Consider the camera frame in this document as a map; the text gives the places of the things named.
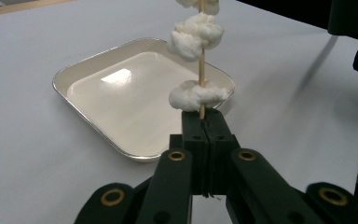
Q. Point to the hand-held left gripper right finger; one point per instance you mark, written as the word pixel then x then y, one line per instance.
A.
pixel 220 140

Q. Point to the cream metal tray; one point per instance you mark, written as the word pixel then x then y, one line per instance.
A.
pixel 121 109

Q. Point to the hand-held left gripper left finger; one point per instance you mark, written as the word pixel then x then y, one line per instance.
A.
pixel 195 140

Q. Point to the wooden skewer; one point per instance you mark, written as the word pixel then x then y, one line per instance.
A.
pixel 201 70

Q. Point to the black curtain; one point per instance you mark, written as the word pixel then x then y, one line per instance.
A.
pixel 276 9

